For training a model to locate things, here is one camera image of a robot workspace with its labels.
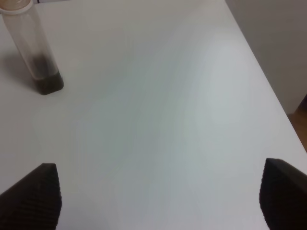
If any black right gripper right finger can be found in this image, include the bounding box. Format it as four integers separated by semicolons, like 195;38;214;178
259;158;307;230

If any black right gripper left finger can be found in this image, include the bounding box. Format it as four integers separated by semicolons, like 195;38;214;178
0;163;62;230

